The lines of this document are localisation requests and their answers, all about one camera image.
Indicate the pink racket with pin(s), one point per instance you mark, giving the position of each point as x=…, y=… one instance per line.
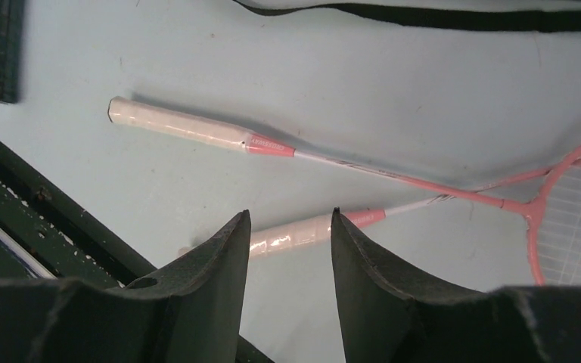
x=317, y=229
x=559, y=237

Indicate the black racket bag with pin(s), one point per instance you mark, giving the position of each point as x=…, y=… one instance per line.
x=12, y=14

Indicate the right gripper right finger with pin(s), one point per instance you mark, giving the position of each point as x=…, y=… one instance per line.
x=392, y=311

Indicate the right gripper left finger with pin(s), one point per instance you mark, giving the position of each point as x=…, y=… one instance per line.
x=187, y=311

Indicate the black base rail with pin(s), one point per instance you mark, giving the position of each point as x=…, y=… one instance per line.
x=44, y=234

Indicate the pink sport racket bag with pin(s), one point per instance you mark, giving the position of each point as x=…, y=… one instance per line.
x=536, y=20

